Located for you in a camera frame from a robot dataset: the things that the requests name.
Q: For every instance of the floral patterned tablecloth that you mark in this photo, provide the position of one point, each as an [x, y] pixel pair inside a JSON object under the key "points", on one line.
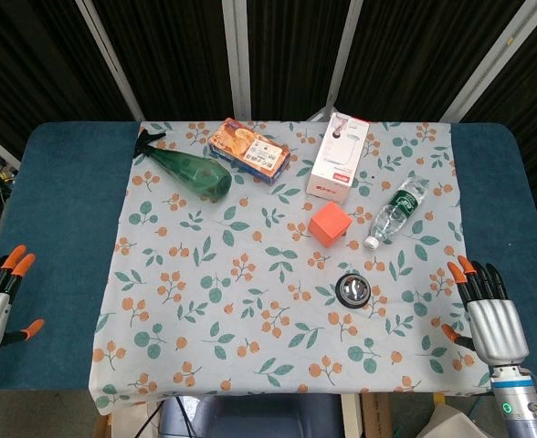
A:
{"points": [[268, 283]]}

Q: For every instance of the green spray bottle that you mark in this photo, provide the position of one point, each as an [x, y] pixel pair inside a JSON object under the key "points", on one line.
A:
{"points": [[191, 169]]}

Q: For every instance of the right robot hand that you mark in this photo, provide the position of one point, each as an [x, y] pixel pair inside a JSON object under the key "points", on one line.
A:
{"points": [[497, 319]]}

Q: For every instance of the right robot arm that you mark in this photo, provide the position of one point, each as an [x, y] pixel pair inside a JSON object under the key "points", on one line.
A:
{"points": [[522, 401]]}

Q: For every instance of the orange biscuit box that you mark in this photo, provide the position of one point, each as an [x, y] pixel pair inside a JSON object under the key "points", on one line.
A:
{"points": [[249, 149]]}

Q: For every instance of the blue table cover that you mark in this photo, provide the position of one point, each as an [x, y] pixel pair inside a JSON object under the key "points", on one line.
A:
{"points": [[58, 255]]}

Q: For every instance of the orange cube box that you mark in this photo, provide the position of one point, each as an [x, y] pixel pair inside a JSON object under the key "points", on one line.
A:
{"points": [[329, 223]]}

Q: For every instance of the black folding screen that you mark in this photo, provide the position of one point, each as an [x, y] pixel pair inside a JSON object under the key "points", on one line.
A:
{"points": [[268, 55]]}

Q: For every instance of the clear plastic water bottle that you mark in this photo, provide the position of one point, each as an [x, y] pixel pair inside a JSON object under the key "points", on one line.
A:
{"points": [[396, 211]]}

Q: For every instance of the white tall product box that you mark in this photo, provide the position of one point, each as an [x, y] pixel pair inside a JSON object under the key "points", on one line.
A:
{"points": [[339, 156]]}

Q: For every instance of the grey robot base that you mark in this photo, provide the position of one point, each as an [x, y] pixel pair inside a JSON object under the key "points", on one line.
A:
{"points": [[250, 416]]}

